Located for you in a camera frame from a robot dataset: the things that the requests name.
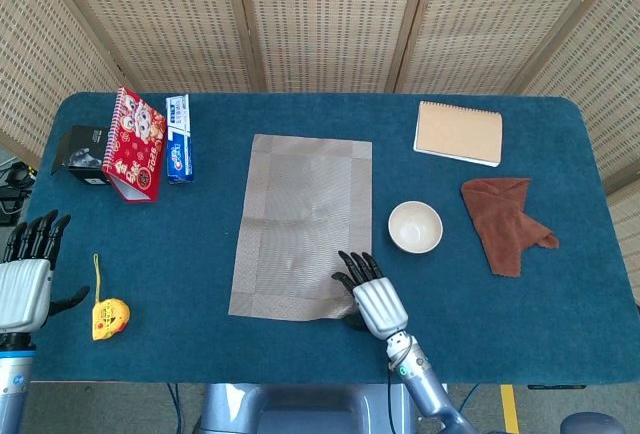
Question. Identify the blue toothpaste box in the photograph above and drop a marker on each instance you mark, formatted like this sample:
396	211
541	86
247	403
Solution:
180	149

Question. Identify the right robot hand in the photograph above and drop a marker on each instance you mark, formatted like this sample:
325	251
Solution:
380	306

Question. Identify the black cardboard box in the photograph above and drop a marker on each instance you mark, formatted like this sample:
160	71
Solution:
82	154

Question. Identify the brown cloth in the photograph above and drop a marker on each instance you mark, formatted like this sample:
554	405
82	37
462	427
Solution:
492	214

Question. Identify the woven bamboo folding screen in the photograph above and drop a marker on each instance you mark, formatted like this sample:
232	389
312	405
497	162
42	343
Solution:
325	19

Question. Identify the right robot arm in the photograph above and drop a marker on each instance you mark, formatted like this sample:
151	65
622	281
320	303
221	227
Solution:
425	384

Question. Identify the yellow tape measure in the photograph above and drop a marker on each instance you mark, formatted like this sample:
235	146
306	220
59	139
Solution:
110	319

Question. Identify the blue-gray robot base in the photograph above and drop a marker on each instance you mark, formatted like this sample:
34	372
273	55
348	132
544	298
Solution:
310	409

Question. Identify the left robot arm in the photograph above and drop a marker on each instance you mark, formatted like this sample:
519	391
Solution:
12	384

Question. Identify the gray woven placemat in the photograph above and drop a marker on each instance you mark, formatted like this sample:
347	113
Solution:
305	224

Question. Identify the cream white bowl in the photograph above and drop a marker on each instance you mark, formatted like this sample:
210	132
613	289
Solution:
415	228

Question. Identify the black floor equipment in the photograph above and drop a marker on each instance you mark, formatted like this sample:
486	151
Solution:
12	189

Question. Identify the red desk calendar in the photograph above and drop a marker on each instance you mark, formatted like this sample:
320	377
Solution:
135	149

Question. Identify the tan spiral notebook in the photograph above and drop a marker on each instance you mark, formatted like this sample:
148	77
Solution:
457	133

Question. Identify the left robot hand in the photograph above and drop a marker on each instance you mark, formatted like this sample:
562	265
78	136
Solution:
22	294

